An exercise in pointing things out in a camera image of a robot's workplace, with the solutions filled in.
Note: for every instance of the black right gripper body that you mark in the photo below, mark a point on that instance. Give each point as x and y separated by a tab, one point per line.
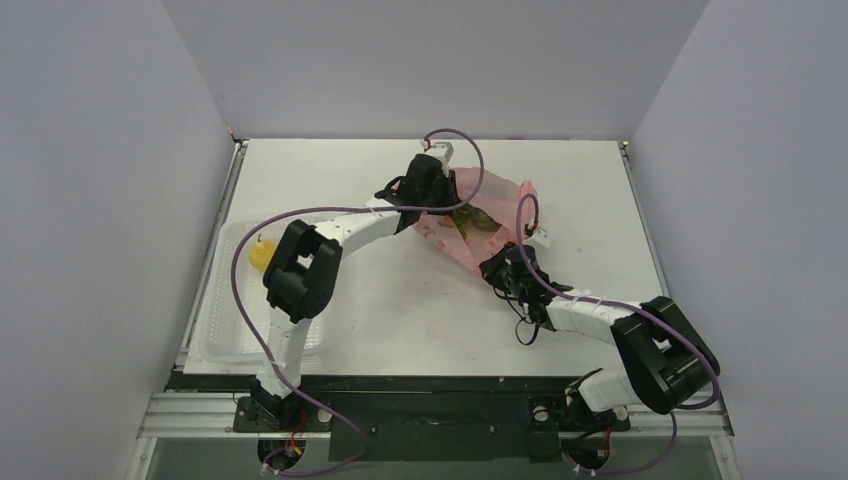
499	266

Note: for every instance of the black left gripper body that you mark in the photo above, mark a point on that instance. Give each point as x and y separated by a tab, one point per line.
441	197

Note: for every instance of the pink printed plastic bag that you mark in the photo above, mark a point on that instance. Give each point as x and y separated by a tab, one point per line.
479	230

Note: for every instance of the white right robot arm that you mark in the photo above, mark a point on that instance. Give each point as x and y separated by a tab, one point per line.
664	361

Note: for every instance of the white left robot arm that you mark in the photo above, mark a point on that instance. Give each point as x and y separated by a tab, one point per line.
301	276

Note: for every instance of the green fake vegetable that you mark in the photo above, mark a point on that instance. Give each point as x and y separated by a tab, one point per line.
464	219

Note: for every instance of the grey green fake avocado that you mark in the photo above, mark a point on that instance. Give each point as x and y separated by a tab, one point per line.
480	220

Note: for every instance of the yellow fake pear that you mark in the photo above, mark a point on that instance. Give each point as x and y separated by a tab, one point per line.
261	253

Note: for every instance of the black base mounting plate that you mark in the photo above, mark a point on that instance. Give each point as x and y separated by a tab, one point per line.
420	418

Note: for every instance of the white plastic basket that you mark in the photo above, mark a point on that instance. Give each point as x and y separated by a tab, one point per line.
223	336

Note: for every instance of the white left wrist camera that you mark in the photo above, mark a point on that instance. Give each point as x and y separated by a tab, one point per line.
440	149

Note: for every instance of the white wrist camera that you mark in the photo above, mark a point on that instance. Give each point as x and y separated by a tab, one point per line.
537	237
440	149

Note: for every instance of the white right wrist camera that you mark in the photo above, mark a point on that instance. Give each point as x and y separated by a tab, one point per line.
537	237

